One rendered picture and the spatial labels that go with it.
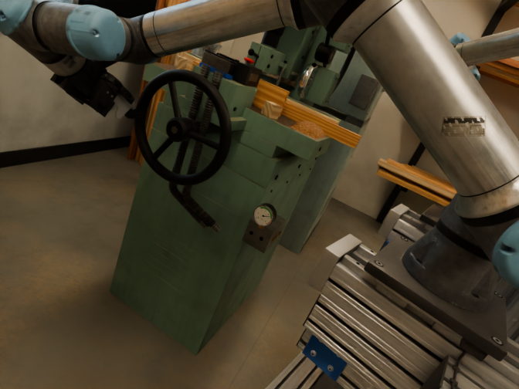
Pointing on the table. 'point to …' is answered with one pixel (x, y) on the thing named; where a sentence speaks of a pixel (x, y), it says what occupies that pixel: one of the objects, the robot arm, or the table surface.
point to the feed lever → (325, 52)
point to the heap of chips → (309, 129)
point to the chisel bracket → (266, 59)
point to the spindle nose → (270, 38)
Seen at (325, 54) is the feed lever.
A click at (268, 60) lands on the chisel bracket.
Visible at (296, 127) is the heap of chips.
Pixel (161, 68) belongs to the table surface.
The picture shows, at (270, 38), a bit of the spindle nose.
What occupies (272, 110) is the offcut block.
